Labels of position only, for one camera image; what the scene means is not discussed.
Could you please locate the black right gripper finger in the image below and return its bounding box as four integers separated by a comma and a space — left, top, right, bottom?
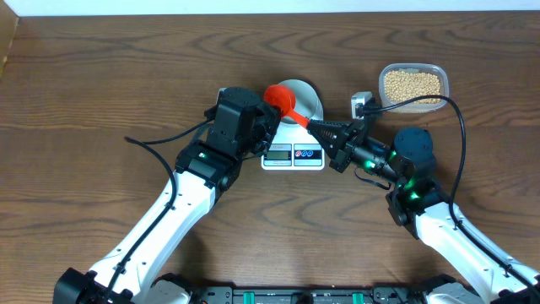
311, 130, 350, 159
307, 119, 365, 136

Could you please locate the red measuring scoop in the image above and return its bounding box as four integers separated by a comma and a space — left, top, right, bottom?
263, 84, 310, 128

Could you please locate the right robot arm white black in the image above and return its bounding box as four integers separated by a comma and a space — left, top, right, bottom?
306, 115, 539, 303

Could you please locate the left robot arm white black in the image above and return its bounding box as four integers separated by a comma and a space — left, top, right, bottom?
53, 87, 281, 303

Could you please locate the white digital kitchen scale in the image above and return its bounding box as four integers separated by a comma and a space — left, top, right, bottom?
261, 117, 325, 171

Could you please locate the grey round bowl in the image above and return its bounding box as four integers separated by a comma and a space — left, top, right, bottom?
279, 79, 323, 120

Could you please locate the pile of soybeans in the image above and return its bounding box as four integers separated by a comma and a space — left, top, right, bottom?
383, 70, 441, 103

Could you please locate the clear plastic container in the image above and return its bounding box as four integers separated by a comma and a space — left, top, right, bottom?
378, 62, 451, 114

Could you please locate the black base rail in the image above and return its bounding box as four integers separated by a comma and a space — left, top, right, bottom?
147, 274, 540, 304

